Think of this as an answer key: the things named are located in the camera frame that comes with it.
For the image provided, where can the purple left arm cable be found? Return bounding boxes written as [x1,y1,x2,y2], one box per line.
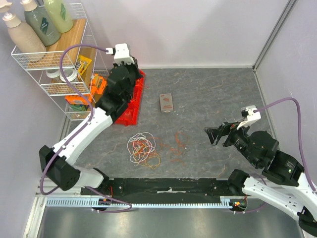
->
[39,44,133,213]

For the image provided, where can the white tape roll left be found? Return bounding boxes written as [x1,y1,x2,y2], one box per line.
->
[46,69,60,79]

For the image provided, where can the red plastic bin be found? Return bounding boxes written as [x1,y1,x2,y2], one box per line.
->
[136,69,145,88]
[115,103,140,126]
[130,84,144,107]

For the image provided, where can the grey green pump bottle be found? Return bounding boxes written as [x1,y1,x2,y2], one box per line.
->
[20,0,60,47]

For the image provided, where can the light green bottle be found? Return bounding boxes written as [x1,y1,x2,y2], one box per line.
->
[44,0,73,33]

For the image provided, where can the orange white wire bundle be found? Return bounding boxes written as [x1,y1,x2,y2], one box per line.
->
[127,132,161,170]

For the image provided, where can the red plastic bin middle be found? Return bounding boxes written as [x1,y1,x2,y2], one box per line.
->
[130,84,144,107]

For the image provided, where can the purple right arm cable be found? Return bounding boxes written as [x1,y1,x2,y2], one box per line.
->
[232,97,317,214]

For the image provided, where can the red plastic bin near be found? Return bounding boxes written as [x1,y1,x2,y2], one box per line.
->
[115,103,140,126]

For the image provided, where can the green packet bottom shelf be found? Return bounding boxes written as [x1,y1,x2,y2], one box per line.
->
[69,104,88,112]

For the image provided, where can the light blue cable duct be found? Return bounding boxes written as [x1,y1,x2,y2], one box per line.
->
[46,197,242,209]

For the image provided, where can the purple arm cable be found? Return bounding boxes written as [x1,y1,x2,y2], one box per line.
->
[39,44,133,213]
[232,97,317,214]

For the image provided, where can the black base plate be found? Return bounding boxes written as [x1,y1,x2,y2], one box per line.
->
[96,178,245,203]

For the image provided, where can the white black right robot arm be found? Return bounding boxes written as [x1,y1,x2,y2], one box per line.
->
[204,122,317,237]

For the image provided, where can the white wire shelf rack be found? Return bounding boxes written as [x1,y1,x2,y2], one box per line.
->
[11,3,109,120]

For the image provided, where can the beige pump bottle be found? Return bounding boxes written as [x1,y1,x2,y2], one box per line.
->
[0,0,47,62]

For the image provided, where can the red plastic bin far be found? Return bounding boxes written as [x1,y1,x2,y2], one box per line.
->
[136,69,145,88]

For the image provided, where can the yellow candy bag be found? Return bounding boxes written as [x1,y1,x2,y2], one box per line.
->
[75,55,92,76]

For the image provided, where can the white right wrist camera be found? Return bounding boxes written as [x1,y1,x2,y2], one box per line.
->
[237,105,261,129]

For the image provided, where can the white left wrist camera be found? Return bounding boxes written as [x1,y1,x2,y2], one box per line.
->
[106,43,135,65]

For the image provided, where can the orange snack box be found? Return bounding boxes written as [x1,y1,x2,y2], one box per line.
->
[65,94,93,105]

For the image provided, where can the orange green small boxes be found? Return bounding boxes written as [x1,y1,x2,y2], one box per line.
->
[90,73,107,95]

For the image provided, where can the white tape roll right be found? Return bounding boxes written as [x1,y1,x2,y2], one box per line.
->
[63,68,77,82]

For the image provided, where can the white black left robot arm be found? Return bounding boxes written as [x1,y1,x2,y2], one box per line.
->
[39,61,142,195]

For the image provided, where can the white tape roll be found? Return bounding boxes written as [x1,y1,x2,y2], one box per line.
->
[46,69,60,79]
[63,68,77,82]

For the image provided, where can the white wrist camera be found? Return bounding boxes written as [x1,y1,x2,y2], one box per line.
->
[106,43,135,65]
[237,105,261,129]

